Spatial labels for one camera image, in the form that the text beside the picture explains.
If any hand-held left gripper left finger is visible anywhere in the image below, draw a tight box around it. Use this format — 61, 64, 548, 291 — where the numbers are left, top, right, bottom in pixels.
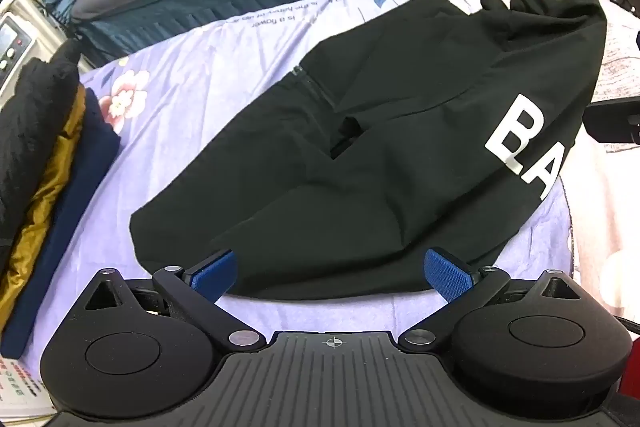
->
82, 249, 264, 353

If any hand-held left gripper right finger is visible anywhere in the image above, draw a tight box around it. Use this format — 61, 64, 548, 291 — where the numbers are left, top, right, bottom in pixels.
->
398, 248, 584, 353

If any black hoodie with white letters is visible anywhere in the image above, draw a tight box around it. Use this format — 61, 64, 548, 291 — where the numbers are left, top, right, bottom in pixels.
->
129, 0, 608, 300

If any navy blue folded garment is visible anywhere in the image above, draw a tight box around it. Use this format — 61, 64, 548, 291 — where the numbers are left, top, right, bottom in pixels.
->
0, 87, 121, 360

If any mustard yellow folded garment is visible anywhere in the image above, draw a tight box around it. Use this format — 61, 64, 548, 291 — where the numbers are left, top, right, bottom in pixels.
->
0, 84, 87, 333

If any purple floral bedsheet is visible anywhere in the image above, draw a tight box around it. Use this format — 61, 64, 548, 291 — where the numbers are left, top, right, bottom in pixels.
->
45, 0, 576, 338

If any paper with red print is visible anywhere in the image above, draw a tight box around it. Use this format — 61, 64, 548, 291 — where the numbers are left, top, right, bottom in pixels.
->
0, 347, 56, 418

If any black fuzzy folded garment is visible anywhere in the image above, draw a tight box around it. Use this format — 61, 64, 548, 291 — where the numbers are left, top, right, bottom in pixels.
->
0, 39, 81, 243

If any white control device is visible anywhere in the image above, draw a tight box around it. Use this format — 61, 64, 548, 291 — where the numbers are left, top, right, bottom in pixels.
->
0, 12, 38, 102

